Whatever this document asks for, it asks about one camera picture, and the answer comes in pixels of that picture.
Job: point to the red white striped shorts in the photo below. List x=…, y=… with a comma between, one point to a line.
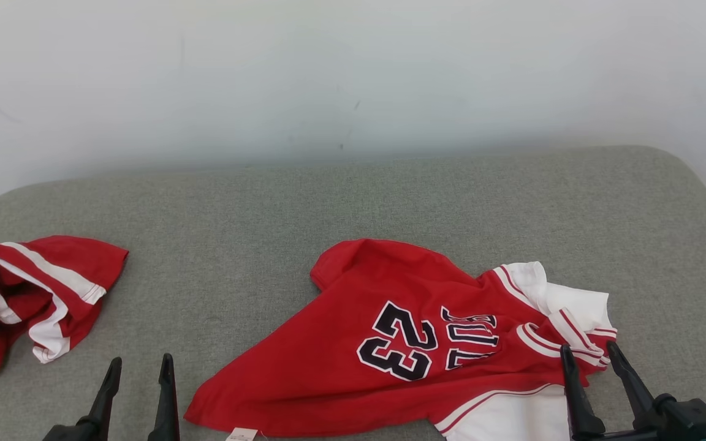
x=77, y=254

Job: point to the red jersey number 23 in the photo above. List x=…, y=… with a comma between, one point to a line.
x=341, y=343

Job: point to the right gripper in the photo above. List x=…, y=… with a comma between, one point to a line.
x=616, y=437

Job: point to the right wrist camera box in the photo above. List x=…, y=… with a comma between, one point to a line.
x=696, y=422

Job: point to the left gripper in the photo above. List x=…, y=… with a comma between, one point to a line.
x=68, y=433

